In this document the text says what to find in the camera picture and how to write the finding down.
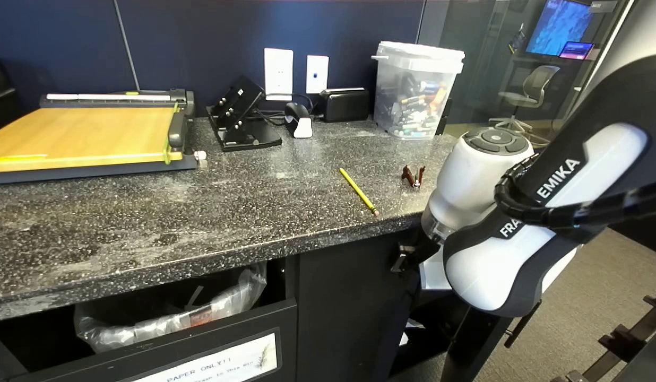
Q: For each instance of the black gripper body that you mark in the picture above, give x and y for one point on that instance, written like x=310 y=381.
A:
x=410 y=254

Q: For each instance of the white black Franka robot arm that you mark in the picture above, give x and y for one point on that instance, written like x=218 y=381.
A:
x=553 y=203

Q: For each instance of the small brown binder clip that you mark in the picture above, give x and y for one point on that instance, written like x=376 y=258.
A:
x=413 y=177

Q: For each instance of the yellow pencil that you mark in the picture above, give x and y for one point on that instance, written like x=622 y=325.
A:
x=356 y=190

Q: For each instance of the black desktop box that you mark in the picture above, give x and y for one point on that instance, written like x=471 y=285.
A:
x=344 y=104

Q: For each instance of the clear plastic lidded bucket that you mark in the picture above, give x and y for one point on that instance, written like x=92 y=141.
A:
x=414 y=88

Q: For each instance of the black white tape dispenser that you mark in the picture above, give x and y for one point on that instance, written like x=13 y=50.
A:
x=300 y=121

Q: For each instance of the grey office chair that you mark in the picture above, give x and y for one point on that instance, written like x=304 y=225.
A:
x=529 y=95

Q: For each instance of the white paper label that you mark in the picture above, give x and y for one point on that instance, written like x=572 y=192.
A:
x=221 y=362

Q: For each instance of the clear plastic trash bag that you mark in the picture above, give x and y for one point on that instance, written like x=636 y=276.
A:
x=164 y=315

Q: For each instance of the blue computer monitor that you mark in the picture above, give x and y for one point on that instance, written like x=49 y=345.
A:
x=560 y=25

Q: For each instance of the black trash drawer front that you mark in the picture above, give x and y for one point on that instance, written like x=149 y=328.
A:
x=94 y=363

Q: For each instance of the wooden paper cutter board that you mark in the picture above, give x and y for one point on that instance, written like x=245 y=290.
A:
x=79 y=139

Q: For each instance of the small white wall plate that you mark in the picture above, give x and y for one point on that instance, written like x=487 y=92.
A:
x=317 y=73

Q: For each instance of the tall white wall plate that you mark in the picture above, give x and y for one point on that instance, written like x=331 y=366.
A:
x=279 y=73

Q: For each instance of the black metal frame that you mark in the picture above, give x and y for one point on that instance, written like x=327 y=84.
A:
x=625 y=340

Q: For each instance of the silver glass door frame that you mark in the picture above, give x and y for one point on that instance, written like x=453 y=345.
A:
x=604 y=50

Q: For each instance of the black object at wall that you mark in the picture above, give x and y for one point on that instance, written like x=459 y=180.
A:
x=1 y=95

